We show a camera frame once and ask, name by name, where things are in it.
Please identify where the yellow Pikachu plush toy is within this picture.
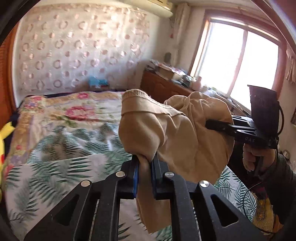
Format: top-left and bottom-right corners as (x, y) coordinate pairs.
(0, 121), (16, 200)

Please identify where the wooden side cabinet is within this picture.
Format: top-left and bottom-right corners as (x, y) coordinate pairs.
(140, 70), (194, 103)

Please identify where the person's right forearm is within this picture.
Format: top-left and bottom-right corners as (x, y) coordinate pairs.
(260, 154), (295, 225)

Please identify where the window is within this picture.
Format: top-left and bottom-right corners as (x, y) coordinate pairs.
(189, 9), (287, 108)

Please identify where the circle pattern wall curtain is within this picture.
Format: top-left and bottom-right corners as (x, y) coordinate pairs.
(13, 3), (150, 95)

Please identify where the cardboard box on cabinet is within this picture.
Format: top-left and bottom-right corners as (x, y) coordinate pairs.
(157, 66), (184, 80)

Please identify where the pink bottle on cabinet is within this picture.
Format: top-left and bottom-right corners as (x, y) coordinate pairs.
(192, 76), (202, 91)

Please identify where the brown louvered wardrobe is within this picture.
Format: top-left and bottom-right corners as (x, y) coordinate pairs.
(0, 23), (19, 128)

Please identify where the wall air conditioner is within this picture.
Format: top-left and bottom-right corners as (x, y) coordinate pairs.
(121, 0), (173, 18)

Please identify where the blue toy on headboard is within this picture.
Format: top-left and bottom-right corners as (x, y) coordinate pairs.
(88, 76), (109, 89)

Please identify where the patterned window drape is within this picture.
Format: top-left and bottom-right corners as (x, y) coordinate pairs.
(170, 3), (191, 67)

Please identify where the beige printed t-shirt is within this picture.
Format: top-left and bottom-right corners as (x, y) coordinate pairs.
(118, 89), (234, 233)

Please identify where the floral quilt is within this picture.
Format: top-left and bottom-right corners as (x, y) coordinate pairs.
(2, 91), (123, 177)

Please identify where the yellow patterned bag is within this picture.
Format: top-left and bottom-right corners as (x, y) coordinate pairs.
(253, 198), (283, 232)

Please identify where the person's right hand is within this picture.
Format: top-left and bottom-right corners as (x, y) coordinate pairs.
(242, 143), (277, 173)

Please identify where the palm leaf bed sheet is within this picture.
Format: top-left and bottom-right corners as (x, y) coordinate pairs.
(3, 123), (256, 240)

